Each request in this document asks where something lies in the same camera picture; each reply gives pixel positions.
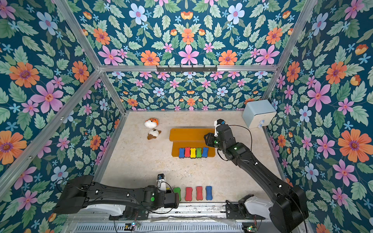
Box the blue eraser lower left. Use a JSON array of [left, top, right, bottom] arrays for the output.
[[178, 148, 185, 158]]

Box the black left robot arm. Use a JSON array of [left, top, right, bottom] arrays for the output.
[[53, 175, 179, 214]]

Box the pale blue wall box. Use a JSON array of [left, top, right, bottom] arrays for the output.
[[242, 100, 277, 129]]

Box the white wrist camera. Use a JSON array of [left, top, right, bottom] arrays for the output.
[[157, 173, 167, 191], [214, 119, 225, 137]]

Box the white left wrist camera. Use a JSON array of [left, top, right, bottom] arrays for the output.
[[157, 173, 167, 191]]

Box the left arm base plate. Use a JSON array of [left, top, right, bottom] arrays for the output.
[[109, 206, 150, 221]]

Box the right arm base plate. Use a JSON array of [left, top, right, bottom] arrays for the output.
[[225, 194, 265, 220]]

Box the black hook rail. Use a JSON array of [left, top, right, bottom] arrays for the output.
[[155, 65, 218, 73]]

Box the brown white plush dog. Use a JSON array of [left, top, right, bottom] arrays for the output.
[[147, 129, 162, 140]]

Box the red eraser lower shelf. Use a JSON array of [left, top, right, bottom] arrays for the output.
[[184, 147, 191, 158]]

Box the right small circuit board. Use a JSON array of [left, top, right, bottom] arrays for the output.
[[242, 223, 258, 233]]

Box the white orange plush toy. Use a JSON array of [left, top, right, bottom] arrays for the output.
[[144, 118, 159, 129]]

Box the small green circuit board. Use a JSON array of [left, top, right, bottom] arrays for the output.
[[123, 222, 141, 231]]

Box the blue eraser shelf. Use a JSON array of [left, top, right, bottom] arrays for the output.
[[206, 186, 213, 201]]

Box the green eraser shelf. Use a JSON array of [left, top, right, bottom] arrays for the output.
[[173, 187, 181, 202], [196, 148, 202, 158]]

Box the red eraser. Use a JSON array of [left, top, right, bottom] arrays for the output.
[[185, 187, 193, 202], [196, 186, 204, 201]]

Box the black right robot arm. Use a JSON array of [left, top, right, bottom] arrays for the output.
[[204, 130, 309, 233]]

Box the yellow eraser lower shelf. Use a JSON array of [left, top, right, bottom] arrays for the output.
[[190, 148, 196, 159]]

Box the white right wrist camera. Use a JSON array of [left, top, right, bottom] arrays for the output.
[[214, 119, 225, 137]]

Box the blue eraser lower right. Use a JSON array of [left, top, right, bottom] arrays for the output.
[[202, 147, 209, 158]]

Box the blue eraser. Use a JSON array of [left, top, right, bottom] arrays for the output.
[[202, 147, 209, 158], [178, 148, 185, 158]]

